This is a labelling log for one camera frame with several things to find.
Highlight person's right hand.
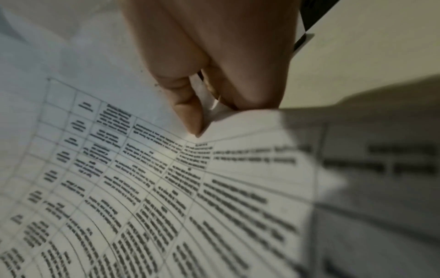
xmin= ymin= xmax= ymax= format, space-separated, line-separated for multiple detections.
xmin=121 ymin=0 xmax=303 ymax=138

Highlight black HR file holder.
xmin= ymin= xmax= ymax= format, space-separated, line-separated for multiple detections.
xmin=293 ymin=0 xmax=341 ymax=54

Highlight printed paper sheet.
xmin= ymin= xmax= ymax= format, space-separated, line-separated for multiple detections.
xmin=0 ymin=5 xmax=348 ymax=278
xmin=281 ymin=108 xmax=440 ymax=278

